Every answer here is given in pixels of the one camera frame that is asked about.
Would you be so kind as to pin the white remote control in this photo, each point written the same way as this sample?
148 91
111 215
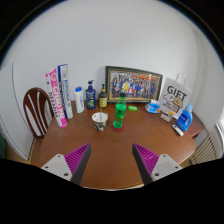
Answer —
178 130

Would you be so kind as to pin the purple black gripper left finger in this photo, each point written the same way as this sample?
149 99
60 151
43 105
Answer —
71 166

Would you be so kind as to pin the brown wooden chair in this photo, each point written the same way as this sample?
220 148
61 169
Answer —
35 103

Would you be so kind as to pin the red round coaster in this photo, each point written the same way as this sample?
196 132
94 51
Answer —
117 129

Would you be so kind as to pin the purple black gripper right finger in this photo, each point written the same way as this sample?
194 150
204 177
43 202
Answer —
152 166

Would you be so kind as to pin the white lotion bottle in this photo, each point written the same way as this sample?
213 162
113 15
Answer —
79 99

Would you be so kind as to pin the spoon in cup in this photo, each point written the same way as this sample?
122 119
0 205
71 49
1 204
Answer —
100 114

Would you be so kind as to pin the blue detergent bottle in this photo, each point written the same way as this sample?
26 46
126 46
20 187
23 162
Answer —
185 119

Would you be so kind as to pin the white gift paper bag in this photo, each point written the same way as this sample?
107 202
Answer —
175 95

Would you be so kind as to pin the blue tissue pack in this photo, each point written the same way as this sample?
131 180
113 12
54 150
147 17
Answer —
153 107

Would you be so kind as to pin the patterned paper cup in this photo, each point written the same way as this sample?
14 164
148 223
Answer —
100 126

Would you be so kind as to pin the pink shuttlecock tube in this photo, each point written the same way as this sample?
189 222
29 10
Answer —
55 97

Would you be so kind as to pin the small snack packet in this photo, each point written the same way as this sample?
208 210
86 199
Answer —
167 117

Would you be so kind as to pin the white radiator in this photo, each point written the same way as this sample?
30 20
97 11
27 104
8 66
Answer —
207 148

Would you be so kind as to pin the right green soap bar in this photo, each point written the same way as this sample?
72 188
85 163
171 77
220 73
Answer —
132 108

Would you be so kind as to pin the green plastic bottle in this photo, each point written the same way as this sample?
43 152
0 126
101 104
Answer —
120 109

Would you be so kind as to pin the blue pump shampoo bottle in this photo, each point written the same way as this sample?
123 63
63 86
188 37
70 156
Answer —
90 96

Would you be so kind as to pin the framed group photo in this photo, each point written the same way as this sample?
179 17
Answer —
139 86

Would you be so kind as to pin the dark amber pump bottle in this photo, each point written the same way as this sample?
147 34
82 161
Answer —
103 97

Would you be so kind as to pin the white blue shuttlecock tube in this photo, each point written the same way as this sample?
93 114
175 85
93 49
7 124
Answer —
64 90

